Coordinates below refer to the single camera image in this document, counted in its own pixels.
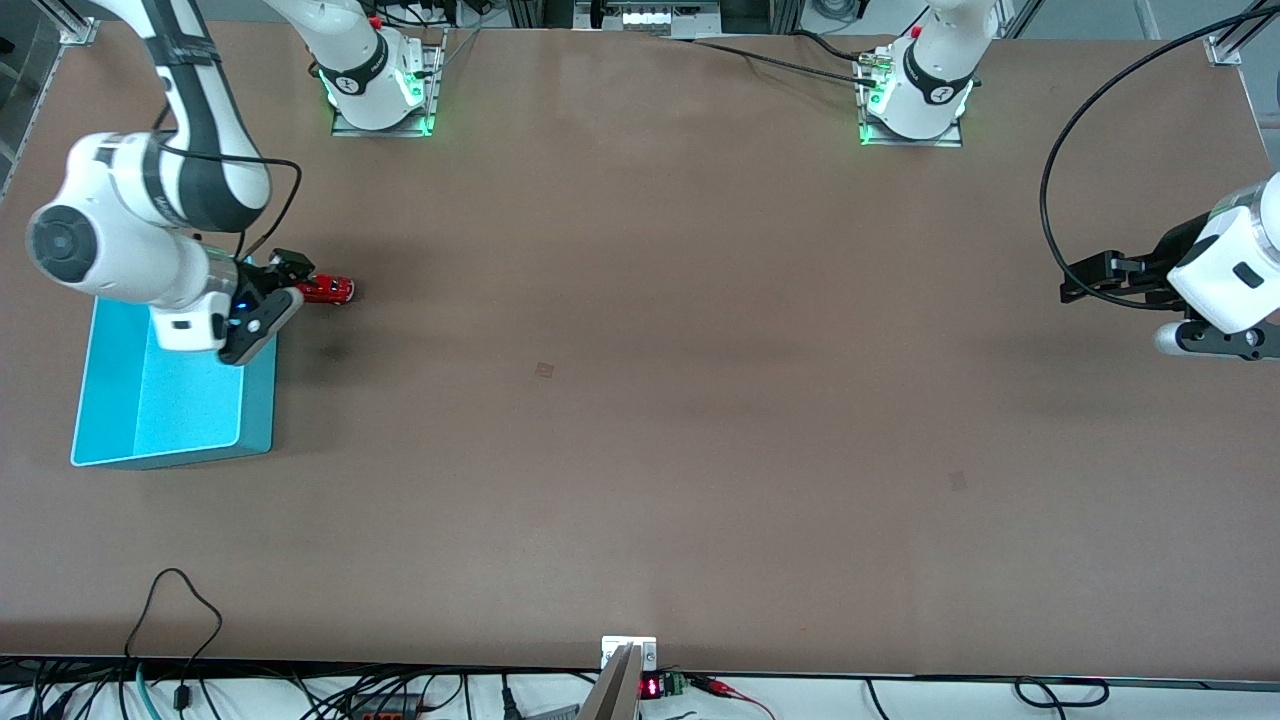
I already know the red beetle toy car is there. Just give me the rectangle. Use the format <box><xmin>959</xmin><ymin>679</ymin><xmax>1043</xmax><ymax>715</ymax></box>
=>
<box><xmin>298</xmin><ymin>276</ymin><xmax>358</xmax><ymax>307</ymax></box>

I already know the blue plastic box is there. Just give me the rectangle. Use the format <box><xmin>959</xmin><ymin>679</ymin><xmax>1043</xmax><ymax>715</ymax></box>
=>
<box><xmin>70</xmin><ymin>297</ymin><xmax>278</xmax><ymax>470</ymax></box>

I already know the silver lit electronics box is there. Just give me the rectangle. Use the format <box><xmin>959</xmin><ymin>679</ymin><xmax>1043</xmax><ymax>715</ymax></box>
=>
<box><xmin>575</xmin><ymin>0</ymin><xmax>723</xmax><ymax>39</ymax></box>

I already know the red alligator clip lead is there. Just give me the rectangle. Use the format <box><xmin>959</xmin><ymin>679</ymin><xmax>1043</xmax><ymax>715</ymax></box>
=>
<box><xmin>685</xmin><ymin>675</ymin><xmax>776</xmax><ymax>720</ymax></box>

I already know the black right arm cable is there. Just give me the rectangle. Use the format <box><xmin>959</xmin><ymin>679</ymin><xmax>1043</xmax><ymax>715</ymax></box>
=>
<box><xmin>150</xmin><ymin>100</ymin><xmax>303</xmax><ymax>263</ymax></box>

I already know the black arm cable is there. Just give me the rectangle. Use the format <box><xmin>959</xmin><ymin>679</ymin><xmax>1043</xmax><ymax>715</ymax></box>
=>
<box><xmin>150</xmin><ymin>100</ymin><xmax>303</xmax><ymax>263</ymax></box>
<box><xmin>1039</xmin><ymin>8</ymin><xmax>1280</xmax><ymax>311</ymax></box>

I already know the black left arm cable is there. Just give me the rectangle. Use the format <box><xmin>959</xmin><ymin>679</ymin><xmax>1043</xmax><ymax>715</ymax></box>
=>
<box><xmin>1039</xmin><ymin>8</ymin><xmax>1280</xmax><ymax>311</ymax></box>

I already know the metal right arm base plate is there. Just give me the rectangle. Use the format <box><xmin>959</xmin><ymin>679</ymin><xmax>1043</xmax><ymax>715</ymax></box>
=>
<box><xmin>330</xmin><ymin>28</ymin><xmax>448</xmax><ymax>139</ymax></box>

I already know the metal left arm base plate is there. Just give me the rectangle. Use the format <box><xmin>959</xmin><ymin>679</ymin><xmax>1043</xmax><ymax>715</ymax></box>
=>
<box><xmin>858</xmin><ymin>45</ymin><xmax>965</xmax><ymax>149</ymax></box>

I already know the thin grey cable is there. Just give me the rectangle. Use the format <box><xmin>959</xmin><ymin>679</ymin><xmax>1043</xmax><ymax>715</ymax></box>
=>
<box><xmin>418</xmin><ymin>25</ymin><xmax>483</xmax><ymax>81</ymax></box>

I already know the short black table cable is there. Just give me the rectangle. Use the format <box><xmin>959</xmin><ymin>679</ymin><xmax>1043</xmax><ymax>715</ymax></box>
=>
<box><xmin>790</xmin><ymin>28</ymin><xmax>891</xmax><ymax>67</ymax></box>

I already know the black cable with ferrite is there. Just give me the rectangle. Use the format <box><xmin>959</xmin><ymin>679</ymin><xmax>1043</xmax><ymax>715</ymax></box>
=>
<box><xmin>122</xmin><ymin>567</ymin><xmax>225</xmax><ymax>713</ymax></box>

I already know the long black table cable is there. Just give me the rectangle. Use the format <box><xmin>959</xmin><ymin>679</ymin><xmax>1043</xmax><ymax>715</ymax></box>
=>
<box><xmin>660</xmin><ymin>36</ymin><xmax>883</xmax><ymax>91</ymax></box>

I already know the looped black cable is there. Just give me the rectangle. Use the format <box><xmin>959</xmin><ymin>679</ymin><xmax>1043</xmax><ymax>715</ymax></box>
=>
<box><xmin>1013</xmin><ymin>677</ymin><xmax>1111</xmax><ymax>709</ymax></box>

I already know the silver camera mount plate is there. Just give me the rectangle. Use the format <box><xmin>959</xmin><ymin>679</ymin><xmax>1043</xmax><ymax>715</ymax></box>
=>
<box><xmin>600</xmin><ymin>636</ymin><xmax>659</xmax><ymax>673</ymax></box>

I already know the grey camera mount bar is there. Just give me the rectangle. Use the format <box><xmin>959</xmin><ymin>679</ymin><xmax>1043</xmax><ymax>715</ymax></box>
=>
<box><xmin>578</xmin><ymin>644</ymin><xmax>643</xmax><ymax>720</ymax></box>

